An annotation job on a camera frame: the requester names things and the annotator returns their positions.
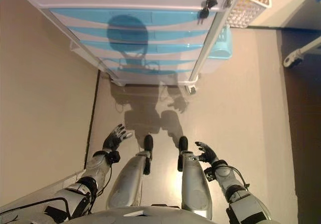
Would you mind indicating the black key bunch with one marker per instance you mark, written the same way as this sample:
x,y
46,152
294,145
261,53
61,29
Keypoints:
x,y
207,6

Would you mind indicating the silver left robot leg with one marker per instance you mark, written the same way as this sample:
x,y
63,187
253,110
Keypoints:
x,y
130,181

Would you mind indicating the silver right robot leg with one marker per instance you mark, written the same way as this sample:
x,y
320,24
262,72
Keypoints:
x,y
194,183

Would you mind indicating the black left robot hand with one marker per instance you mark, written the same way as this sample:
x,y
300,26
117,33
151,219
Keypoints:
x,y
113,140

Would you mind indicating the blue striped drawer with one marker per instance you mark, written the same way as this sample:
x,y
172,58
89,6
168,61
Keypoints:
x,y
150,35
158,61
158,71
140,18
155,48

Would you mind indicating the blue striped bottom drawer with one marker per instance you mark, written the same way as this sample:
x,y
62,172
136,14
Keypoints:
x,y
158,71

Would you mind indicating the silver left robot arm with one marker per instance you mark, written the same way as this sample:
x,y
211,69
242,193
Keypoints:
x,y
82,183

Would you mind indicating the black cabinet caster wheel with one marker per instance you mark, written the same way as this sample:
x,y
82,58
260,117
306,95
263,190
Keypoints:
x,y
191,89

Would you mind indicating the silver robot leg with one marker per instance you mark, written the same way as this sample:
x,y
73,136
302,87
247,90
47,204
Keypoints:
x,y
194,183
130,181

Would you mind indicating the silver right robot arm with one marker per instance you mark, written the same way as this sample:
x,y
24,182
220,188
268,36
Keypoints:
x,y
235,191

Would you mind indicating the grey wheeled stand leg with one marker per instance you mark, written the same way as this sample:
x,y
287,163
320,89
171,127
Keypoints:
x,y
299,54

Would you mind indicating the blue striped top drawer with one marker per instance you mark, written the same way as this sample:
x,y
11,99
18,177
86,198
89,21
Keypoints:
x,y
140,18

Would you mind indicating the white perforated basket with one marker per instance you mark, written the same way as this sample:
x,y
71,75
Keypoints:
x,y
247,8

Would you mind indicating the light blue plastic basket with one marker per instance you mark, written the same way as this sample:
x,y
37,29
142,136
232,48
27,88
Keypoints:
x,y
220,50

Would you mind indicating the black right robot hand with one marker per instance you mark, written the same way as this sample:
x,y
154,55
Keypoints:
x,y
207,153

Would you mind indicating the grey robot torso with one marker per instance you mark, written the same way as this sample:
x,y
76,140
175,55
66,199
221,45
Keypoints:
x,y
150,215

